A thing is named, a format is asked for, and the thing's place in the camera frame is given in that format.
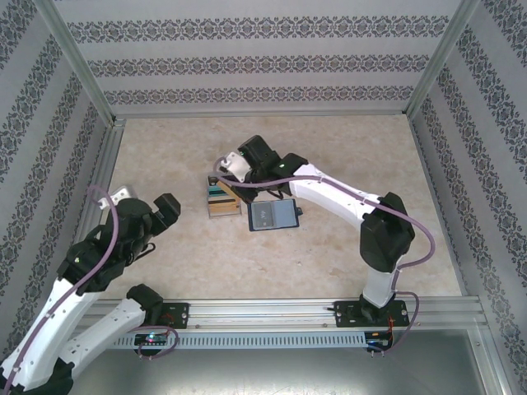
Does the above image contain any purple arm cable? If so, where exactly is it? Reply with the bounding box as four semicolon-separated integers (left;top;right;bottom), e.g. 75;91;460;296
212;156;437;358
3;184;180;386

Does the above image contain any aluminium frame post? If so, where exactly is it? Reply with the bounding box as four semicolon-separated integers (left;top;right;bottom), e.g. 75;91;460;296
35;0;127;128
473;324;515;395
405;0;483;120

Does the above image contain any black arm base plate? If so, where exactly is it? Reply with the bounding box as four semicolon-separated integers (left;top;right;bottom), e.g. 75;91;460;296
333;300;412;329
139;301;191;331

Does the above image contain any aluminium frame rail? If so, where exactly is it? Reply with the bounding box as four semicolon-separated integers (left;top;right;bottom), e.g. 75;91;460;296
72;118;127;248
409;117;469;298
110;107;413;120

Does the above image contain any slotted grey cable duct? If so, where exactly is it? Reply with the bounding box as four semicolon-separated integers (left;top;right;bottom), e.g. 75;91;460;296
110;331;368;350

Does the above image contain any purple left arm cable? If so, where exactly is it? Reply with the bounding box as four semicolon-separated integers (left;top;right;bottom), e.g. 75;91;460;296
3;184;180;386

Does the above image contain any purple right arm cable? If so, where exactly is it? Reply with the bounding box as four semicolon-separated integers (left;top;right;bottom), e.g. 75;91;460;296
212;156;437;358

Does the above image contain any thin black left gripper cable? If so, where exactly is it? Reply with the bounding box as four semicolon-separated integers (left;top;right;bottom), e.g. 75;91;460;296
130;241;157;264

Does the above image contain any wooden card holder box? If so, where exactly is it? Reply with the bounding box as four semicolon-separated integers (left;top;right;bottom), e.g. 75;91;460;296
206;173;244;220

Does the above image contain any small controller circuit board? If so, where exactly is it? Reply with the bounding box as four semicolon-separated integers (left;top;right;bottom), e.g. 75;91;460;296
366;330;393;351
133;332;170;347

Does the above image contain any wide aluminium mounting rail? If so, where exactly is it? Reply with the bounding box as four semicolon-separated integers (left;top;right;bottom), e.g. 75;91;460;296
72;298;483;331

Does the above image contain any navy blue card holder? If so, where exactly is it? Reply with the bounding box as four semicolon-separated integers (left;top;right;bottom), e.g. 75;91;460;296
248;198;305;235

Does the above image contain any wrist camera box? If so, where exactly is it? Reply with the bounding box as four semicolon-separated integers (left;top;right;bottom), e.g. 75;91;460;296
110;185;137;205
217;151;253;185

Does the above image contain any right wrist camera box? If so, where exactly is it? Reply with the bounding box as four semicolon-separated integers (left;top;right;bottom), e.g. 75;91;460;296
217;151;253;185

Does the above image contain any grey credit card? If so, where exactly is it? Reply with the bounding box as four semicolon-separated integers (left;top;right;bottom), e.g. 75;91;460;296
251;201;276;230

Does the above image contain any grey metal sheet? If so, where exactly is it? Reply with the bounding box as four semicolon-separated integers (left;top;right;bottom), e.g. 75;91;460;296
69;347;489;395

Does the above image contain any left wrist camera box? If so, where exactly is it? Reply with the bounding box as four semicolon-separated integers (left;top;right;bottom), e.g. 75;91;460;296
110;185;137;205

